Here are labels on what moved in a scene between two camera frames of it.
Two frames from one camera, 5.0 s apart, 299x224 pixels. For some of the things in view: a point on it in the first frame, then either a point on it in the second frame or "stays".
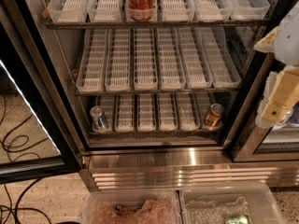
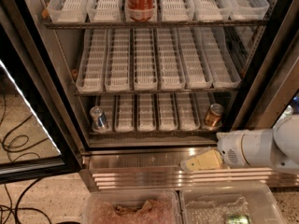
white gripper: x=289 y=41 -> x=229 y=148
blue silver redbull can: x=98 y=119 stays
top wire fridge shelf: x=155 y=23 stays
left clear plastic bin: x=133 y=206 stays
